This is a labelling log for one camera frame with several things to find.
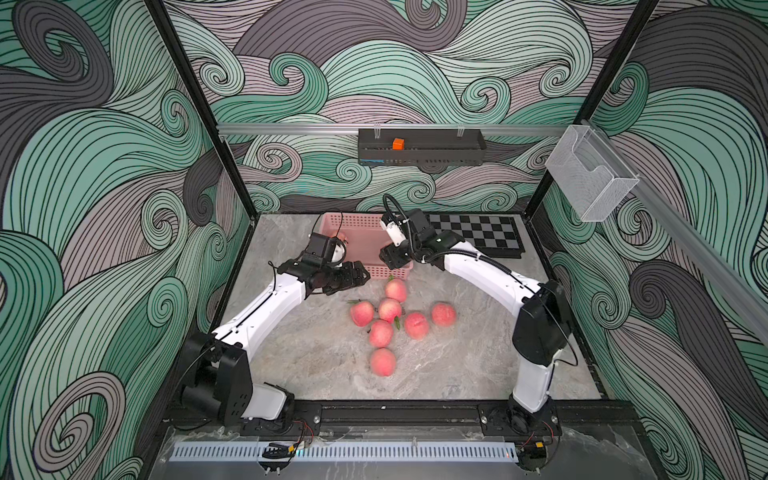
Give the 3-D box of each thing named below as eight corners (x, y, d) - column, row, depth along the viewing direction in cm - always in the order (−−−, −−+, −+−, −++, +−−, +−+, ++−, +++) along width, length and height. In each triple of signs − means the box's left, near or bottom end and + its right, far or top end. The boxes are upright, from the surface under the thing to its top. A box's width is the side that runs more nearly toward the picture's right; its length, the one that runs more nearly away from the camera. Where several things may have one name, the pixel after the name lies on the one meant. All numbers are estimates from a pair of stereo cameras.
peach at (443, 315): (432, 329, 90) (435, 321, 86) (430, 312, 94) (433, 303, 89) (453, 329, 90) (457, 321, 86) (450, 312, 94) (454, 303, 89)
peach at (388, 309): (374, 314, 93) (374, 307, 89) (387, 301, 96) (387, 293, 92) (389, 327, 91) (389, 319, 87) (401, 313, 94) (402, 305, 90)
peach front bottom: (371, 379, 81) (371, 373, 77) (372, 354, 86) (371, 346, 81) (395, 379, 81) (396, 373, 77) (394, 354, 86) (395, 346, 81)
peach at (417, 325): (406, 340, 88) (408, 332, 84) (405, 320, 92) (406, 312, 88) (427, 340, 88) (429, 332, 84) (424, 320, 92) (427, 312, 88)
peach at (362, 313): (360, 330, 90) (359, 323, 86) (349, 316, 93) (348, 308, 89) (377, 318, 93) (377, 310, 88) (366, 305, 96) (365, 296, 91)
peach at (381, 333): (375, 351, 85) (375, 344, 82) (367, 329, 90) (366, 322, 86) (395, 342, 87) (396, 336, 83) (386, 322, 91) (386, 315, 87)
